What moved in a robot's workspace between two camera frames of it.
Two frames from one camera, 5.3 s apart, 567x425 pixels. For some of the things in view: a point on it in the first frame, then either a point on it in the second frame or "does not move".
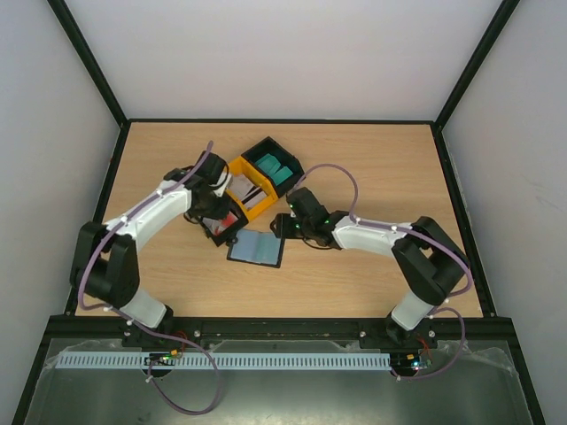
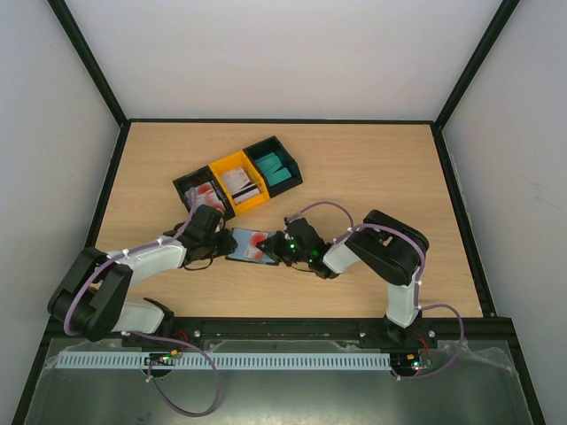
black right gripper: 282,226 -> 280,247
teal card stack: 269,164 does not move
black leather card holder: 256,246 does not move
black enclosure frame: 60,7 does not move
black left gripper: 221,213 -> 228,245
